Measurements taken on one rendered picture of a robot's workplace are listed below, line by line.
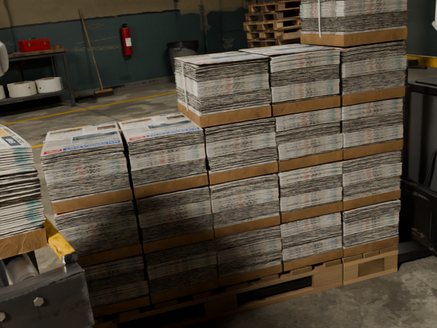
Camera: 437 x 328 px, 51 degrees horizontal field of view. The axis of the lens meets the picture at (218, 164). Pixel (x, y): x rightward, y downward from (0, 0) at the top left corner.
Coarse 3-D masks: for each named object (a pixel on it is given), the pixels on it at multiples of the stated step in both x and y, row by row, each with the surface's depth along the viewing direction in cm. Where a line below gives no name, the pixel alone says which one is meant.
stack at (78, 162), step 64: (128, 128) 184; (192, 128) 173; (256, 128) 178; (320, 128) 186; (64, 192) 163; (192, 192) 177; (256, 192) 184; (320, 192) 193; (128, 256) 179; (192, 256) 186; (256, 256) 194; (128, 320) 185; (192, 320) 193
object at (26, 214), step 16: (0, 128) 105; (0, 144) 90; (16, 144) 90; (0, 160) 87; (16, 160) 89; (32, 160) 91; (0, 176) 88; (16, 176) 90; (32, 176) 92; (0, 192) 89; (16, 192) 91; (32, 192) 92; (0, 208) 90; (16, 208) 92; (32, 208) 93; (0, 224) 91; (16, 224) 93; (32, 224) 94
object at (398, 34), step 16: (368, 32) 179; (384, 32) 181; (400, 32) 183; (352, 96) 185; (368, 96) 187; (384, 96) 189; (400, 96) 191; (384, 144) 196; (400, 144) 198; (400, 192) 205; (384, 240) 210
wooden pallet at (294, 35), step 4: (296, 32) 757; (300, 32) 763; (276, 36) 749; (280, 36) 742; (284, 36) 740; (288, 36) 746; (292, 36) 751; (296, 36) 756; (280, 40) 744; (284, 40) 749; (288, 40) 762; (292, 40) 767; (296, 40) 772; (280, 44) 748; (284, 44) 753; (304, 44) 780
